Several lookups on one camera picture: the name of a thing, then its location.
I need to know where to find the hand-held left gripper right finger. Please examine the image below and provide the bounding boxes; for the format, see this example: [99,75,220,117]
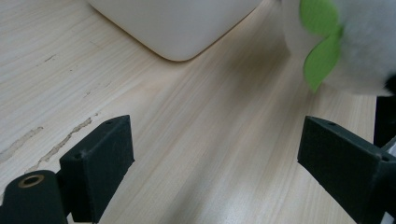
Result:
[297,115,396,224]

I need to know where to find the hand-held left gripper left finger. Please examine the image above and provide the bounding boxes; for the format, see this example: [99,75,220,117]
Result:
[59,114,135,224]

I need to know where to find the panda plush toy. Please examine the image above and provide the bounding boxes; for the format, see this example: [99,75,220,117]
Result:
[279,0,396,97]

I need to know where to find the white plastic bin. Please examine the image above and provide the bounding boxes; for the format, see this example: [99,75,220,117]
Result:
[87,0,265,63]

